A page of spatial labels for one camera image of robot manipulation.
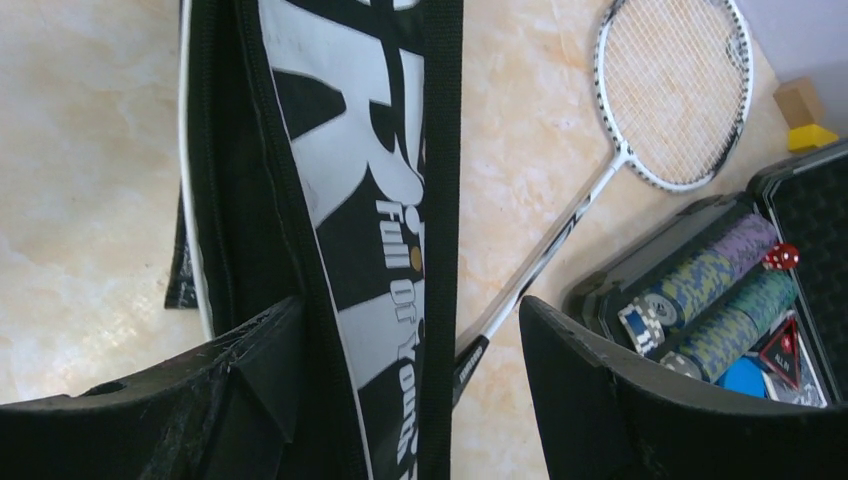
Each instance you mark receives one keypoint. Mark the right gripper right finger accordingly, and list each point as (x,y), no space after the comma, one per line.
(604,412)

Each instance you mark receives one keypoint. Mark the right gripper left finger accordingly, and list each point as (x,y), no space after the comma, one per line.
(227,409)

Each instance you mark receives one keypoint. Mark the black racket bag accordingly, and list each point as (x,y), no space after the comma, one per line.
(303,171)

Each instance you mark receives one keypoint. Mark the right white badminton racket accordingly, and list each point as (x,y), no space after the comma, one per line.
(673,83)

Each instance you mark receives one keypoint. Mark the black poker chip case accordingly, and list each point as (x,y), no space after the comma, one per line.
(759,277)

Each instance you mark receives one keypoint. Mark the yellow block at corner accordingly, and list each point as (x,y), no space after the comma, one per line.
(808,138)

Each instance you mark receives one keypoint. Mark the wooden block at corner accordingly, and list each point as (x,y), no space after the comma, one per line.
(799,102)

